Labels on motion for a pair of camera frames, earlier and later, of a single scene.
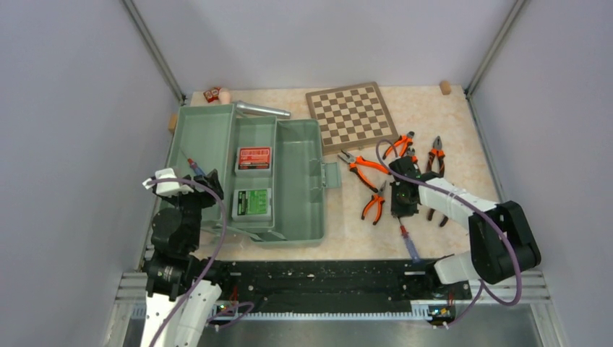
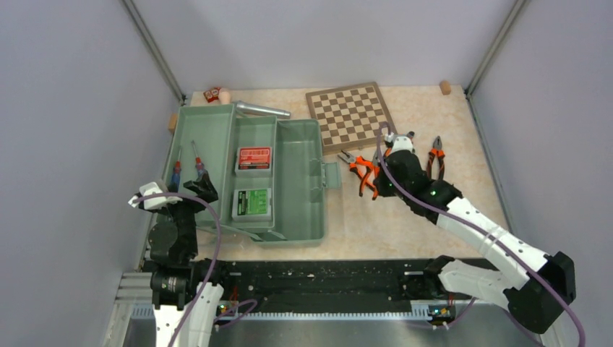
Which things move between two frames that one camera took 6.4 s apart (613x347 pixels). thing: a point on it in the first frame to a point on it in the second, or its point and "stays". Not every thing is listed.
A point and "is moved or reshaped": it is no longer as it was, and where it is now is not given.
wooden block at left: x=172 y=122 stays
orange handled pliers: x=437 y=151 stays
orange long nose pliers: x=378 y=198 to x=369 y=172
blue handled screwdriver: x=196 y=168 is moved or reshaped
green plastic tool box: x=272 y=170 stays
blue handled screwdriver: x=411 y=248 is moved or reshaped
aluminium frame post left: x=155 y=50 stays
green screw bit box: x=251 y=204 stays
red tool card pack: x=254 y=162 stays
